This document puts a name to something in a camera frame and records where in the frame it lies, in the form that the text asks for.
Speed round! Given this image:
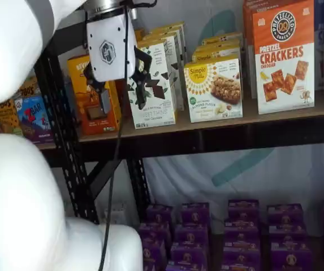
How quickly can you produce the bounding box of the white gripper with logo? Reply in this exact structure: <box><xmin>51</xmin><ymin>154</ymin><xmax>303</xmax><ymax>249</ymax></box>
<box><xmin>83</xmin><ymin>13</ymin><xmax>153</xmax><ymax>113</ymax></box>

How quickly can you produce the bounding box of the white Sweet Thins box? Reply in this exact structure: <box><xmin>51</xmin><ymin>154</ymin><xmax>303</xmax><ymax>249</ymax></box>
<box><xmin>141</xmin><ymin>32</ymin><xmax>185</xmax><ymax>111</ymax></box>
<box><xmin>127</xmin><ymin>42</ymin><xmax>176</xmax><ymax>130</ymax></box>
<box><xmin>161</xmin><ymin>21</ymin><xmax>185</xmax><ymax>29</ymax></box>
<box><xmin>150</xmin><ymin>27</ymin><xmax>187</xmax><ymax>68</ymax></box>

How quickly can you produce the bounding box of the orange Revival snack box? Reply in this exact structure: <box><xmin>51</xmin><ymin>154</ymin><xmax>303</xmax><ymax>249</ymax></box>
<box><xmin>67</xmin><ymin>55</ymin><xmax>122</xmax><ymax>136</ymax></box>

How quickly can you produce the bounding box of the tan particle board shelf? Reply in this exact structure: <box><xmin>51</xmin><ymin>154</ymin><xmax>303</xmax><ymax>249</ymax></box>
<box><xmin>78</xmin><ymin>90</ymin><xmax>324</xmax><ymax>143</ymax></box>
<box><xmin>34</xmin><ymin>142</ymin><xmax>57</xmax><ymax>150</ymax></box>

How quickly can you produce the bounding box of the white yellow almond bars box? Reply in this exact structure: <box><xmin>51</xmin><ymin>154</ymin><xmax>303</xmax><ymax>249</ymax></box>
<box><xmin>195</xmin><ymin>39</ymin><xmax>241</xmax><ymax>52</ymax></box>
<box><xmin>201</xmin><ymin>31</ymin><xmax>244</xmax><ymax>45</ymax></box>
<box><xmin>183</xmin><ymin>55</ymin><xmax>244</xmax><ymax>124</ymax></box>
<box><xmin>192</xmin><ymin>46</ymin><xmax>241</xmax><ymax>63</ymax></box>

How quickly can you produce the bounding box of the yellow brown spotted box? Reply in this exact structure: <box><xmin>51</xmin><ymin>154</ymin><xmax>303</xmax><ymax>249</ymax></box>
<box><xmin>0</xmin><ymin>99</ymin><xmax>24</xmax><ymax>136</ymax></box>
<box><xmin>16</xmin><ymin>76</ymin><xmax>42</xmax><ymax>98</ymax></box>

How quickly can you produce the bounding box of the blue purple Zbar box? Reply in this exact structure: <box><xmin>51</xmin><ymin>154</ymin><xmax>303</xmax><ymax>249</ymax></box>
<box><xmin>14</xmin><ymin>95</ymin><xmax>55</xmax><ymax>143</ymax></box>

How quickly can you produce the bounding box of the black metal shelf rack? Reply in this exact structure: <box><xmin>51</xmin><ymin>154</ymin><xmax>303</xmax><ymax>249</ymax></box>
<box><xmin>45</xmin><ymin>16</ymin><xmax>324</xmax><ymax>225</ymax></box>
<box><xmin>33</xmin><ymin>47</ymin><xmax>94</xmax><ymax>224</ymax></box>

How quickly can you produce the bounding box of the white patterned small box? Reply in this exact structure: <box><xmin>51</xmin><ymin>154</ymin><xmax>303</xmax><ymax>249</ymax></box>
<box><xmin>103</xmin><ymin>202</ymin><xmax>128</xmax><ymax>225</ymax></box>

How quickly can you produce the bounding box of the orange Pretzel Crackers box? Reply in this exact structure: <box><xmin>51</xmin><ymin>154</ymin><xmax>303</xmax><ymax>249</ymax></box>
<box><xmin>252</xmin><ymin>0</ymin><xmax>316</xmax><ymax>115</ymax></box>

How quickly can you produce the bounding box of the white backdrop cloth teal logo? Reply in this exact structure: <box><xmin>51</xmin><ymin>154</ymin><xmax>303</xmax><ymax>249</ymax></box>
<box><xmin>135</xmin><ymin>0</ymin><xmax>324</xmax><ymax>241</ymax></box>

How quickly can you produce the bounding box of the black cable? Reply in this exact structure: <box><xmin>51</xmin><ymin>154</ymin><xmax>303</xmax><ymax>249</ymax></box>
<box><xmin>97</xmin><ymin>0</ymin><xmax>157</xmax><ymax>271</ymax></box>

